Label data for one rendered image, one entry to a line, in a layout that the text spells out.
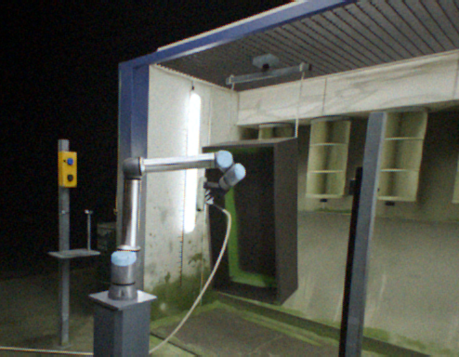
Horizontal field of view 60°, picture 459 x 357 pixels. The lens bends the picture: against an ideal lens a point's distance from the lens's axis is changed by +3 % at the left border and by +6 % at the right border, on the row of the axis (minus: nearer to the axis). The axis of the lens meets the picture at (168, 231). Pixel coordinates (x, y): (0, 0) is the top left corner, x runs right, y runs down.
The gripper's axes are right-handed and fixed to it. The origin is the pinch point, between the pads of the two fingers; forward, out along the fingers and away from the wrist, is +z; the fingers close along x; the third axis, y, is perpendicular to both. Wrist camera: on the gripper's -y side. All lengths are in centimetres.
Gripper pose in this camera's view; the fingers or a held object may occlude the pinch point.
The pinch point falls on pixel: (203, 199)
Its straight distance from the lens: 262.7
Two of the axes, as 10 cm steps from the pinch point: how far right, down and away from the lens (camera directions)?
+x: 1.2, -7.9, 6.1
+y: 8.4, 4.0, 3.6
